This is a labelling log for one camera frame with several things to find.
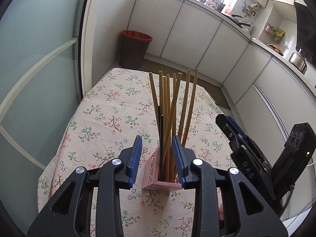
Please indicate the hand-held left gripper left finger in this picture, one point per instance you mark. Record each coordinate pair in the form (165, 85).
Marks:
(135, 163)

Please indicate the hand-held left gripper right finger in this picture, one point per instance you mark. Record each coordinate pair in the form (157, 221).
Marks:
(178, 163)

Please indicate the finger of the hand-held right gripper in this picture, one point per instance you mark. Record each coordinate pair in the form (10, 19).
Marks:
(243, 163)
(238, 128)

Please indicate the black chopstick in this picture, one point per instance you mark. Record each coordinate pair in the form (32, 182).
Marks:
(159, 123)
(162, 148)

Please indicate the pink chopstick holder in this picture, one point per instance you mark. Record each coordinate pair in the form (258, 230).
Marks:
(158, 185)

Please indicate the bunch of wooden chopsticks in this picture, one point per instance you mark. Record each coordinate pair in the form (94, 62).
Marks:
(166, 118)

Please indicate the person's left hand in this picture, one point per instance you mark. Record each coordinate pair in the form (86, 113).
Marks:
(221, 212)

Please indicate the floral tablecloth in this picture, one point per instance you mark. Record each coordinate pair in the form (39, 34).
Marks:
(98, 118)

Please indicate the white kitchen countertop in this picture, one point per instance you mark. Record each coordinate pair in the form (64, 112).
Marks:
(279, 59)

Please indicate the brown bowl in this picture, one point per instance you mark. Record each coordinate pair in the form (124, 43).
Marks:
(276, 49)

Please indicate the steel kettle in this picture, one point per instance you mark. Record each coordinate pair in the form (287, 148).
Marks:
(297, 63)

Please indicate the row of white cabinet doors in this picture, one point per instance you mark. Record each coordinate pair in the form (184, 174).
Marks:
(197, 37)

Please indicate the rack of seasoning packets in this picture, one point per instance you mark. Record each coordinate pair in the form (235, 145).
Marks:
(275, 32)

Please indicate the black frying pan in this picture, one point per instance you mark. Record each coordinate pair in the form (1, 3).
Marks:
(243, 24)

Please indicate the dark trash bin red liner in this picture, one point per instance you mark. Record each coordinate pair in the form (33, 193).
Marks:
(132, 54)

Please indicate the red bottle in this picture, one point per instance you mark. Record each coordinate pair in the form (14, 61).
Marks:
(228, 9)

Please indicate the black range hood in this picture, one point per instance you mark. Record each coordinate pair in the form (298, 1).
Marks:
(306, 29)

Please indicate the knife block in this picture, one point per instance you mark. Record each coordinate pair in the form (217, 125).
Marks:
(216, 1)

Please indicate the frosted glass sliding door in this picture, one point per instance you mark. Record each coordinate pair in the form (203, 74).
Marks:
(37, 79)

